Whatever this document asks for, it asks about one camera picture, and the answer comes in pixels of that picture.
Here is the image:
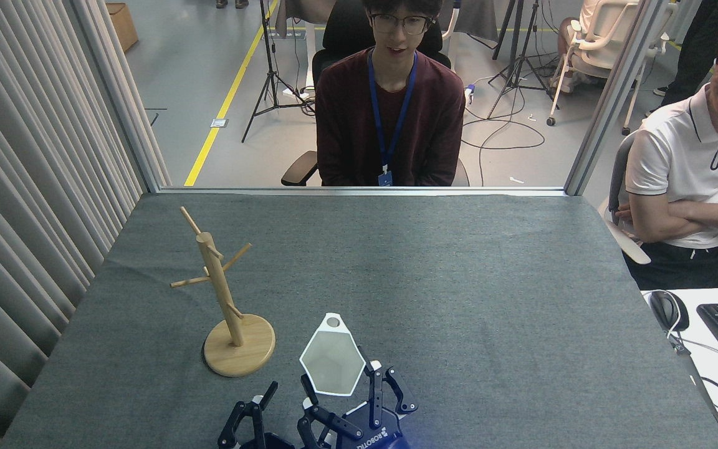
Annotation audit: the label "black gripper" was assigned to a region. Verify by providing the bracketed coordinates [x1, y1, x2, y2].
[300, 362, 418, 449]
[218, 381, 335, 449]

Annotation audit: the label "white hexagonal cup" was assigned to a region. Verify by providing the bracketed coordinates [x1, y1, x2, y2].
[299, 312, 366, 397]

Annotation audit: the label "wooden cup storage rack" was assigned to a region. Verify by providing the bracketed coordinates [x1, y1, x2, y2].
[170, 206, 276, 378]

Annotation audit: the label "grey table mat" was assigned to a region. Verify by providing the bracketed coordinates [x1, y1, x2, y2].
[1, 192, 718, 449]

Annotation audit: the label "person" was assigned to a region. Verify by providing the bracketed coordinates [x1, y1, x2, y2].
[555, 0, 612, 94]
[315, 0, 466, 187]
[646, 0, 718, 117]
[616, 11, 718, 291]

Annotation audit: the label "black computer mouse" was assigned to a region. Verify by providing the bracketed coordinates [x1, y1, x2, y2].
[649, 291, 690, 332]

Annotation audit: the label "pale pleated curtain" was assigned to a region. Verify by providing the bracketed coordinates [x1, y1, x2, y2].
[0, 0, 173, 449]

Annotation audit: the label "grey and white chair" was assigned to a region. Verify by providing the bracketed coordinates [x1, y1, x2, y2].
[599, 130, 651, 266]

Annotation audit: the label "black tripod stand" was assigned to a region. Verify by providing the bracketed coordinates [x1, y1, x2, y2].
[487, 0, 559, 119]
[241, 0, 316, 143]

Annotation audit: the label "black office chair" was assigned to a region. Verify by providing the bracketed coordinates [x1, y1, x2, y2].
[281, 0, 470, 187]

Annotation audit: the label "black-framed glasses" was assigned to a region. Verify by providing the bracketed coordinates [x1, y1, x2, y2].
[370, 14, 433, 36]

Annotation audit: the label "cardboard box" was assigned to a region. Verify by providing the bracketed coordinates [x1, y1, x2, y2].
[107, 3, 139, 52]

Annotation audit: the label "white office chair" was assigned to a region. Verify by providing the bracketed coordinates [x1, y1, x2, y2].
[546, 0, 671, 135]

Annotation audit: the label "blue lanyard with badge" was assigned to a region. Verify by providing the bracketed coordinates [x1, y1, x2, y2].
[368, 49, 419, 187]

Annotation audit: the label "black floor cable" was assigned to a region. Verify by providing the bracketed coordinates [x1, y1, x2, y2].
[457, 75, 547, 169]

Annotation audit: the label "silver frame post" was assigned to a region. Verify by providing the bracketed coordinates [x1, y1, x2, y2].
[69, 0, 161, 193]
[565, 0, 677, 196]

